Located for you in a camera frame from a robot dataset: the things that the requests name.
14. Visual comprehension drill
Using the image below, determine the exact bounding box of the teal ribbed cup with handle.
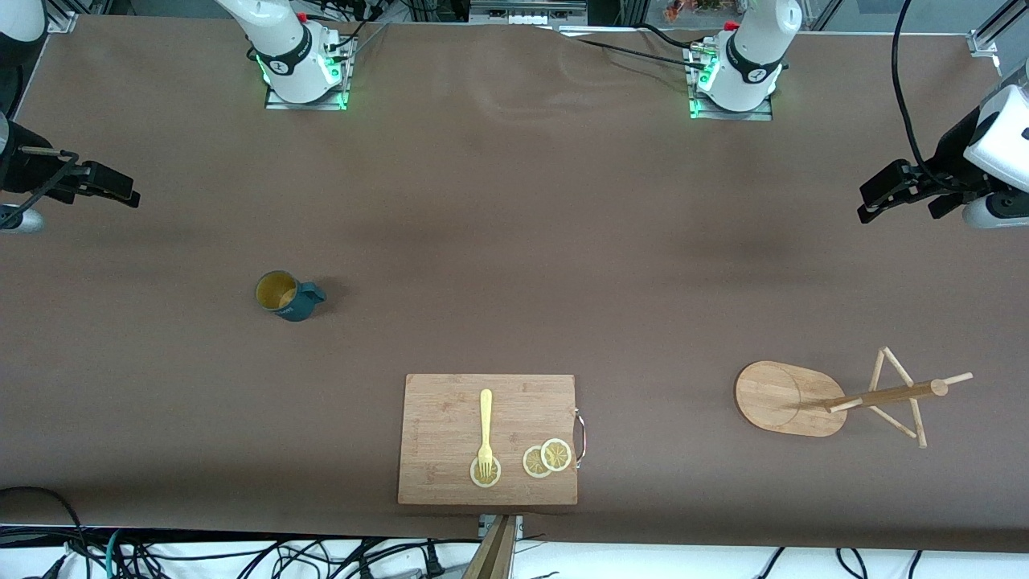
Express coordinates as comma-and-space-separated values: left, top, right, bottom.
256, 270, 327, 322

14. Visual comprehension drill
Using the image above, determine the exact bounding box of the wooden cup rack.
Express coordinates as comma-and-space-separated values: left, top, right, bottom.
734, 347, 974, 450

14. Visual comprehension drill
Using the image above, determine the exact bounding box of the white power strip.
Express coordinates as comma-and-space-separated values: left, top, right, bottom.
470, 2, 588, 25

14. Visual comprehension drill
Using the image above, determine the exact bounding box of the yellow plastic fork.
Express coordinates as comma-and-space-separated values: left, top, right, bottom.
478, 389, 494, 479

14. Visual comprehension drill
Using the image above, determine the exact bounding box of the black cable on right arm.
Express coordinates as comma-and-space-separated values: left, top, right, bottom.
0, 147, 83, 222

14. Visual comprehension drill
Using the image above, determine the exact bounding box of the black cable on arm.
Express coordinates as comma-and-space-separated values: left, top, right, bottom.
891, 0, 978, 194
0, 147, 83, 222

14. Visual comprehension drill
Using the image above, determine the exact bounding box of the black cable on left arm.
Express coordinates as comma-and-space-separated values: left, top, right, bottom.
891, 0, 978, 194

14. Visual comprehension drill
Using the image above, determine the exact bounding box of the aluminium frame profile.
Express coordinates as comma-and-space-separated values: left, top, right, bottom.
969, 0, 1029, 57

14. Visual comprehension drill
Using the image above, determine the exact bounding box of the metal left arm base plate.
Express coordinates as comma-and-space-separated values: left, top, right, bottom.
689, 48, 773, 121

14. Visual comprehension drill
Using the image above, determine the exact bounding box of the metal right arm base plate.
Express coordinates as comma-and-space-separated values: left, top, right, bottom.
264, 36, 350, 111

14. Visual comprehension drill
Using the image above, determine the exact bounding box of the black cable across table top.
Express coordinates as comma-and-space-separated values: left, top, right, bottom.
555, 23, 708, 72

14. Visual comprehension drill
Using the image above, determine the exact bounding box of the black looped floor cable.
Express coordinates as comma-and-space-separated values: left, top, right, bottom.
0, 486, 85, 579

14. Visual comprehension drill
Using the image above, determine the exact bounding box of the teal floor cable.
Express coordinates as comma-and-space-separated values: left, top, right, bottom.
105, 528, 129, 579

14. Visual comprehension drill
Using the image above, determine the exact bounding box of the wooden cutting board, metal handle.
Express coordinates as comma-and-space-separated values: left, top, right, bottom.
397, 374, 586, 507

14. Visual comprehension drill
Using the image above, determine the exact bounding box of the wooden post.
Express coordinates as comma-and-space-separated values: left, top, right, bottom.
462, 515, 516, 579

